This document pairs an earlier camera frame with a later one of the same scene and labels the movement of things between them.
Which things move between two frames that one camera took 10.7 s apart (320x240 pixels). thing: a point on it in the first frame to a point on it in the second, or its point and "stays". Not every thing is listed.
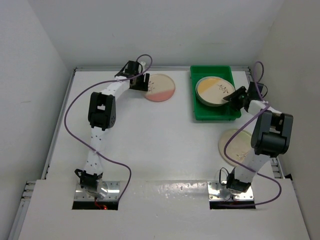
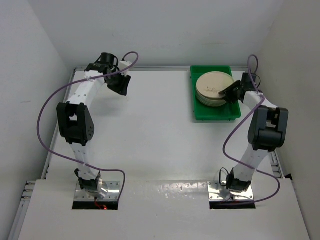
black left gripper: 143,85 to 121,88
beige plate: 239,147 to 209,84
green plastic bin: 203,112 stays
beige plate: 161,88 to 210,102
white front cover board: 163,210 stays
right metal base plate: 217,192 stays
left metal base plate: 104,190 stays
